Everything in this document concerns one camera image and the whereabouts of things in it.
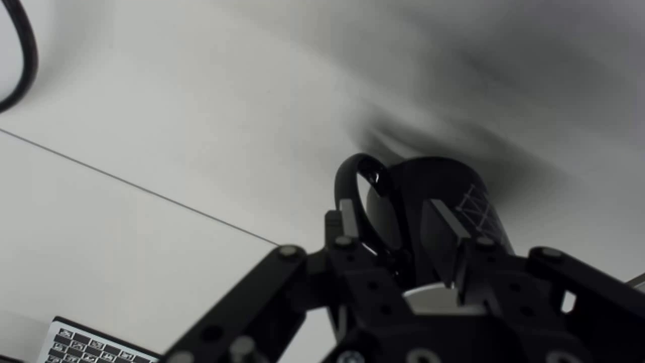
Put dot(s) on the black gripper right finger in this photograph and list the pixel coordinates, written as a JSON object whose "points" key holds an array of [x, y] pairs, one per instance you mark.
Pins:
{"points": [[537, 295]]}

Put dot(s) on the laptop keyboard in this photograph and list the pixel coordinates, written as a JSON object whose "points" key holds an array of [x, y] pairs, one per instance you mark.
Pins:
{"points": [[93, 343]]}

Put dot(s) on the black mug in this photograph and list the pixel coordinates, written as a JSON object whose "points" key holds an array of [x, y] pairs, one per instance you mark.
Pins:
{"points": [[437, 202]]}

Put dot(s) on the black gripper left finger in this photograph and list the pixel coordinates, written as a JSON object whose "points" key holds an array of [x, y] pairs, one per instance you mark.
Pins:
{"points": [[269, 295]]}

